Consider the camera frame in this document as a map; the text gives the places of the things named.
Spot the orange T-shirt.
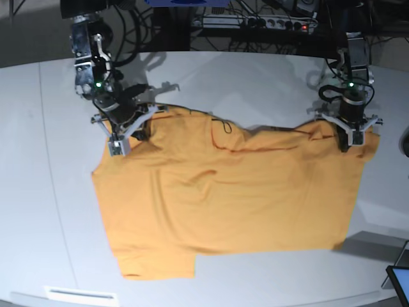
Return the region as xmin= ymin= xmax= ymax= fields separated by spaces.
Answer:
xmin=92 ymin=107 xmax=380 ymax=280

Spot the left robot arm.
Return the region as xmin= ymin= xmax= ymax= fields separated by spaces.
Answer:
xmin=318 ymin=1 xmax=382 ymax=152

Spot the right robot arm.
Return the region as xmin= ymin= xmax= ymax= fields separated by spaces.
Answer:
xmin=60 ymin=1 xmax=153 ymax=141

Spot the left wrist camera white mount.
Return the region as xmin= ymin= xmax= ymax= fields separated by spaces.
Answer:
xmin=316 ymin=112 xmax=383 ymax=147

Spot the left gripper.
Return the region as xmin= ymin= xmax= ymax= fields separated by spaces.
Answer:
xmin=336 ymin=96 xmax=366 ymax=152

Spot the dark round object right edge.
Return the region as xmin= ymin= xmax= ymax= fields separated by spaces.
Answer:
xmin=399 ymin=127 xmax=409 ymax=157

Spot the white power strip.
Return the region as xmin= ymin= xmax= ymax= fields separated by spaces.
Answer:
xmin=192 ymin=14 xmax=318 ymax=33

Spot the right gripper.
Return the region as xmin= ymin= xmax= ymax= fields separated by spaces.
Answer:
xmin=94 ymin=92 xmax=151 ymax=141

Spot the tablet on stand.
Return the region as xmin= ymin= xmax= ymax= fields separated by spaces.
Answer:
xmin=382 ymin=241 xmax=408 ymax=307

